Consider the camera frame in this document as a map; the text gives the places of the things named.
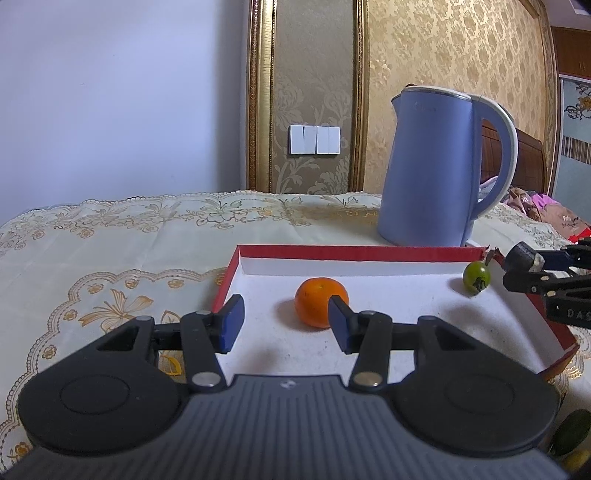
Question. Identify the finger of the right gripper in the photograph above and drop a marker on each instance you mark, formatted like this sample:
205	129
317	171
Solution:
542	283
576	255

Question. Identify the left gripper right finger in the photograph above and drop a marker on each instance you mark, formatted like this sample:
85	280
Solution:
367	334

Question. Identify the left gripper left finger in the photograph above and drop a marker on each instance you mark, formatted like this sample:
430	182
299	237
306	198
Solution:
203	336

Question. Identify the large dark sugarcane piece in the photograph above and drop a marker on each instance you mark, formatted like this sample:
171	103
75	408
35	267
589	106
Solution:
523	258

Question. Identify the green persimmon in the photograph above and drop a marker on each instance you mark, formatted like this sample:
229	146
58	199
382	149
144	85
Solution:
476	277

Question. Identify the small orange mandarin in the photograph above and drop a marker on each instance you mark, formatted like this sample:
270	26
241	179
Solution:
311	301

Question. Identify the yellow-brown round fruit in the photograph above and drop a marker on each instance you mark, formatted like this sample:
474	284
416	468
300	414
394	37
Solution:
574	461

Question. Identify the colourful bedding pile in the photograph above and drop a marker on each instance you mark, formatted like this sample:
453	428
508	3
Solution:
537	216

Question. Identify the red shallow cardboard box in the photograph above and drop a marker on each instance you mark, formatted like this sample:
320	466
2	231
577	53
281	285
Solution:
404	283

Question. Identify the wooden bed headboard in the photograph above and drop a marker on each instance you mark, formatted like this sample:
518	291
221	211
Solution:
530	174

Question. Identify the blue electric kettle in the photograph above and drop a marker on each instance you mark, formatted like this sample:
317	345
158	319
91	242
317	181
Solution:
431	191

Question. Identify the cream gold patterned tablecloth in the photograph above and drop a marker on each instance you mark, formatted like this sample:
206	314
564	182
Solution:
70	274

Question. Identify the white wall light switches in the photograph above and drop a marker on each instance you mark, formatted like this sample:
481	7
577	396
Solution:
314	140

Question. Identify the gold picture frame moulding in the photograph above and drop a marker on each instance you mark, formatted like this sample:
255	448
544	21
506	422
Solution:
307	63

